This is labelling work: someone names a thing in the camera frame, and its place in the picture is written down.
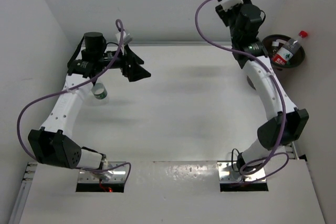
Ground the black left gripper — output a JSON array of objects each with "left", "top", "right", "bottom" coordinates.
[{"left": 96, "top": 44, "right": 150, "bottom": 81}]

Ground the green label clear bottle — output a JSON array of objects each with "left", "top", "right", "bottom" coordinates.
[{"left": 91, "top": 79, "right": 109, "bottom": 105}]

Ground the red cap labelled bottle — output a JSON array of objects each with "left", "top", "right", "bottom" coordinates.
[{"left": 272, "top": 30, "right": 309, "bottom": 66}]

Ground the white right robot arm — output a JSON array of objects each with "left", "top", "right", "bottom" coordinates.
[{"left": 215, "top": 0, "right": 309, "bottom": 174}]

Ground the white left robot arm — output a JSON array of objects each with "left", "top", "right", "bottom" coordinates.
[{"left": 28, "top": 31, "right": 151, "bottom": 170}]

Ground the brown bin black rim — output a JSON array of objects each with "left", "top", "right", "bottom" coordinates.
[{"left": 246, "top": 34, "right": 306, "bottom": 91}]

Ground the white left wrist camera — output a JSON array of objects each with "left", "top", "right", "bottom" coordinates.
[{"left": 115, "top": 30, "right": 133, "bottom": 46}]

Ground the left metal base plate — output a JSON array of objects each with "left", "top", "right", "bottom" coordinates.
[{"left": 77, "top": 162, "right": 129, "bottom": 184}]

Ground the metal base plate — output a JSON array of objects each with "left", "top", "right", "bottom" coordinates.
[
  {"left": 77, "top": 162, "right": 129, "bottom": 184},
  {"left": 217, "top": 161, "right": 266, "bottom": 184}
]

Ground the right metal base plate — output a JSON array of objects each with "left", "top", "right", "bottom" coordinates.
[{"left": 217, "top": 161, "right": 266, "bottom": 184}]

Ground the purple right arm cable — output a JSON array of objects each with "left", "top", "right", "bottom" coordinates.
[{"left": 195, "top": 0, "right": 290, "bottom": 176}]

